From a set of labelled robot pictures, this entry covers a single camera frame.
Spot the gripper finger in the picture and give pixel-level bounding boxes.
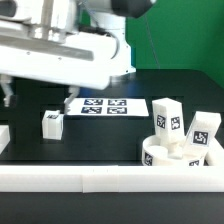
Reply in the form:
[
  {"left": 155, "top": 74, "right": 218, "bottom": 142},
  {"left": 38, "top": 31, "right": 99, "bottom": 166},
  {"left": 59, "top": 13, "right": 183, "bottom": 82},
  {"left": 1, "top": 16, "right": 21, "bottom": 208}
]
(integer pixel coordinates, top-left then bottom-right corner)
[
  {"left": 0, "top": 74, "right": 14, "bottom": 107},
  {"left": 64, "top": 86, "right": 80, "bottom": 114}
]

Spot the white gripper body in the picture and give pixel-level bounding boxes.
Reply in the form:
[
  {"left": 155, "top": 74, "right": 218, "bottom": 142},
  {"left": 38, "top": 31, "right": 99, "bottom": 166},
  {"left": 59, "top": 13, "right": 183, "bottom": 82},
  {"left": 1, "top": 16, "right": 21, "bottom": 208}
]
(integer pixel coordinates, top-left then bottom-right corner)
[{"left": 0, "top": 20, "right": 119, "bottom": 89}]

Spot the white round stool seat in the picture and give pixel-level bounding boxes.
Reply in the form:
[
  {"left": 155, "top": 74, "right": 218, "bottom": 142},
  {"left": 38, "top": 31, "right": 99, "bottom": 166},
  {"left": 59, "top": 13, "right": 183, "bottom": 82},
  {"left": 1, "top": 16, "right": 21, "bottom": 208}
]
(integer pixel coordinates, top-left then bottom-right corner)
[{"left": 141, "top": 135, "right": 204, "bottom": 167}]

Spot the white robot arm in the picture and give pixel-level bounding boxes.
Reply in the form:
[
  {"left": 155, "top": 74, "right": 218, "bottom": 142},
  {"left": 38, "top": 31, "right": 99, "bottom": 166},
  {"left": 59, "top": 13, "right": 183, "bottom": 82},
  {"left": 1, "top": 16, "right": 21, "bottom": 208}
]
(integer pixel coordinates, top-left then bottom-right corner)
[{"left": 0, "top": 0, "right": 157, "bottom": 107}]

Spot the white marker sheet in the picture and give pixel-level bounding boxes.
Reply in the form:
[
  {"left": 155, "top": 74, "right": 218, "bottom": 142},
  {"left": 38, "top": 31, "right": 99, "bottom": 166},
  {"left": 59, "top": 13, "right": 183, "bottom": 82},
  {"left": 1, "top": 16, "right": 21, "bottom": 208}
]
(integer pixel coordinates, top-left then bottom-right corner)
[{"left": 66, "top": 98, "right": 149, "bottom": 117}]

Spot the white left fence bar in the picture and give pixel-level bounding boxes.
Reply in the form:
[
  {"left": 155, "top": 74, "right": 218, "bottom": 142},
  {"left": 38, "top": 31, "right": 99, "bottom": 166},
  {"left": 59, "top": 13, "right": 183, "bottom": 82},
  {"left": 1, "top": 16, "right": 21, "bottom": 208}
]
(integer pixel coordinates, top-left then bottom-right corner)
[{"left": 0, "top": 125, "right": 10, "bottom": 154}]

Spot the white fence bar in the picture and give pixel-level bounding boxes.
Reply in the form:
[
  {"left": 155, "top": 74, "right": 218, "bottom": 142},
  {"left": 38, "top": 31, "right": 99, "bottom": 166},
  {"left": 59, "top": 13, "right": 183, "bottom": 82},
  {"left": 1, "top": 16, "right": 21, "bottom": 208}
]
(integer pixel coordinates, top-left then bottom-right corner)
[
  {"left": 0, "top": 165, "right": 224, "bottom": 193},
  {"left": 0, "top": 125, "right": 10, "bottom": 154}
]

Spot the white front fence bar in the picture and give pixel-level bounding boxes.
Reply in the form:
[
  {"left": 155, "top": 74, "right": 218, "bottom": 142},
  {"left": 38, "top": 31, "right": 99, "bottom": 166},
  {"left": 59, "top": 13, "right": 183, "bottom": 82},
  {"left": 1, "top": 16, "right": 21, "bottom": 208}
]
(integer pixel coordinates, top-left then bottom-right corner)
[{"left": 0, "top": 165, "right": 224, "bottom": 193}]

